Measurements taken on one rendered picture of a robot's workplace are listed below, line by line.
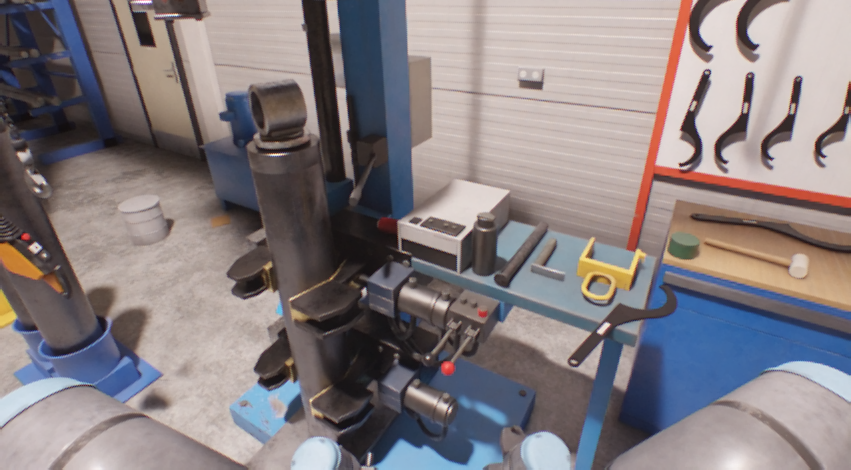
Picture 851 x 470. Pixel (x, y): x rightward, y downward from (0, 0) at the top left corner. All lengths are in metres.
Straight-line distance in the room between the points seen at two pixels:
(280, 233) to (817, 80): 2.55
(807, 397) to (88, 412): 0.64
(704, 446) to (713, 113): 2.50
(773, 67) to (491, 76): 1.54
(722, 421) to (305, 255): 1.21
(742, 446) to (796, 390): 0.10
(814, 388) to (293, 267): 1.28
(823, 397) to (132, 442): 0.60
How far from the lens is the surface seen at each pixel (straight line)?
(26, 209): 2.44
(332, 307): 1.42
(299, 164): 1.32
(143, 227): 4.21
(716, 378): 2.21
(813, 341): 2.07
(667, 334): 2.10
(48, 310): 2.63
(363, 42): 1.60
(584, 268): 1.45
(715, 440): 0.48
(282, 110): 1.30
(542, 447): 1.00
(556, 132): 3.06
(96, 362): 2.80
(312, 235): 1.43
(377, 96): 1.60
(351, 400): 1.78
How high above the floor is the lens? 1.90
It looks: 27 degrees down
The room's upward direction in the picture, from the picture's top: 1 degrees counter-clockwise
